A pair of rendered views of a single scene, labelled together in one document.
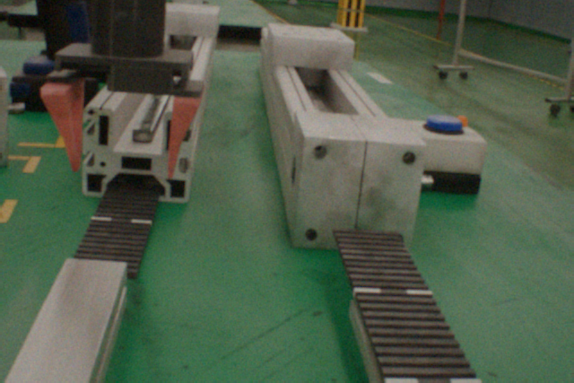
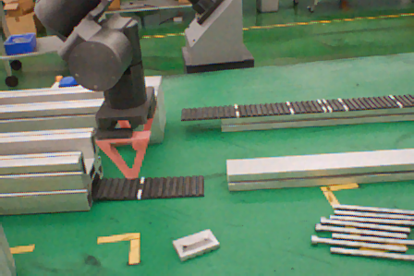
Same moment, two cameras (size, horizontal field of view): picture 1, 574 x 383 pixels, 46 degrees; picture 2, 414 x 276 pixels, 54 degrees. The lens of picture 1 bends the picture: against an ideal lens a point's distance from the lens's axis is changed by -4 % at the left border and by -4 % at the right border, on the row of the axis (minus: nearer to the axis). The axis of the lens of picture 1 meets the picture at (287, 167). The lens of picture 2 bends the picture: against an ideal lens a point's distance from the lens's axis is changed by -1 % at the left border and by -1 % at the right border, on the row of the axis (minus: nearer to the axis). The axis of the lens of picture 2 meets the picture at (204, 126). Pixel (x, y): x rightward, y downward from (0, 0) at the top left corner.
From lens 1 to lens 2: 0.75 m
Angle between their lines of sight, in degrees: 77
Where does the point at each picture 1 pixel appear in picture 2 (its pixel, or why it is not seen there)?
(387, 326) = (260, 112)
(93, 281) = (247, 164)
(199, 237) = (152, 165)
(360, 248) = (200, 114)
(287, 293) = (207, 143)
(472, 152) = not seen: hidden behind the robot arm
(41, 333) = (293, 167)
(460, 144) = not seen: hidden behind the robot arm
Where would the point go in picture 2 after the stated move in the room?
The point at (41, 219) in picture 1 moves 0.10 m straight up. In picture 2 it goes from (132, 220) to (121, 156)
